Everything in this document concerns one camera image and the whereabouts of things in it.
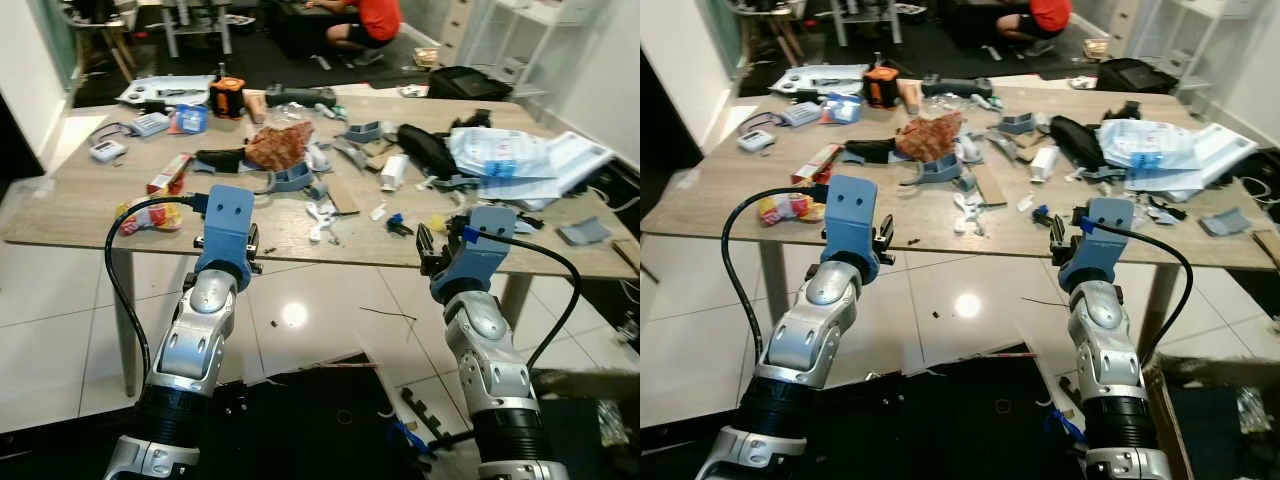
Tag wooden stool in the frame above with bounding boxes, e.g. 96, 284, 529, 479
62, 0, 139, 83
725, 0, 801, 67

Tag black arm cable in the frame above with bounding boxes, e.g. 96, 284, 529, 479
720, 185, 831, 367
462, 228, 584, 371
104, 193, 213, 387
1075, 215, 1194, 366

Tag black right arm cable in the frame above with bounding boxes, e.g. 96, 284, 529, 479
1075, 215, 1194, 366
462, 228, 584, 371

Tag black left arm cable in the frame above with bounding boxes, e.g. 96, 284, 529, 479
104, 193, 213, 387
720, 185, 831, 367

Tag brown cardboard strip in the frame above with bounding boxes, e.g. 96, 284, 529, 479
972, 165, 1009, 208
325, 175, 362, 216

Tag white plastic scrap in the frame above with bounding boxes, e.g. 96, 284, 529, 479
305, 197, 343, 244
950, 190, 987, 236

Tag black fabric pouch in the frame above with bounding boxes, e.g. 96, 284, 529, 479
1048, 115, 1109, 171
397, 124, 459, 183

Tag grey plastic bracket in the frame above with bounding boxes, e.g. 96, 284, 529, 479
1198, 207, 1253, 239
557, 215, 612, 247

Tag black backpack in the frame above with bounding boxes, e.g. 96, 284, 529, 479
427, 66, 514, 102
1095, 57, 1181, 95

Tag crumpled brown red bag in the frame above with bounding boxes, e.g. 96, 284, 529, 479
244, 120, 317, 172
895, 110, 966, 164

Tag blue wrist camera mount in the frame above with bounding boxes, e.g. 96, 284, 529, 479
1058, 197, 1136, 293
432, 205, 519, 303
820, 175, 883, 289
192, 185, 263, 293

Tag red white carton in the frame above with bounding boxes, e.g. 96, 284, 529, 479
792, 143, 843, 186
146, 153, 194, 197

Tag person in red shirt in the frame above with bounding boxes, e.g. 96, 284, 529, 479
997, 0, 1073, 58
305, 0, 404, 67

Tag orange black tool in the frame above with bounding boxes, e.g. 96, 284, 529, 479
209, 63, 247, 121
862, 52, 901, 109

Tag white metal rack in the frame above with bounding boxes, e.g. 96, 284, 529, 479
160, 0, 236, 58
828, 0, 906, 48

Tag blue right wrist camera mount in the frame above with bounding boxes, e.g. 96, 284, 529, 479
1058, 197, 1136, 293
432, 205, 519, 303

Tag black rod with blue tape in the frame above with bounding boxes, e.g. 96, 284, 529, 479
388, 420, 423, 458
1044, 408, 1087, 447

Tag white blue plastic bags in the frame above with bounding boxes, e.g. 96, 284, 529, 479
1095, 118, 1259, 201
446, 125, 617, 212

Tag black grey power tool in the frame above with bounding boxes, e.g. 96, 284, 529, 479
262, 86, 339, 113
915, 76, 996, 101

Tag black floor mat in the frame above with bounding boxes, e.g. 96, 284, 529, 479
640, 345, 1063, 480
0, 350, 473, 480

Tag yellow red snack packet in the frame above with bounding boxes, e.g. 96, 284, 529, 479
117, 200, 186, 237
755, 192, 829, 226

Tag white shelf unit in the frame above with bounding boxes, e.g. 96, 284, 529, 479
460, 0, 601, 98
1130, 0, 1251, 101

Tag blue-grey plastic holder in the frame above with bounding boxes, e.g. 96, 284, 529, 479
997, 110, 1046, 136
345, 119, 397, 147

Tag grey plastic sheet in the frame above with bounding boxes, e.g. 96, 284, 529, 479
117, 75, 216, 107
768, 64, 871, 97

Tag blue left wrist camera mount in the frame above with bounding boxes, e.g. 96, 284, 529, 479
192, 185, 263, 293
820, 175, 883, 289

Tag curved blue-grey printed part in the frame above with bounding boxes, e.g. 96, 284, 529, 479
915, 152, 966, 186
262, 162, 317, 195

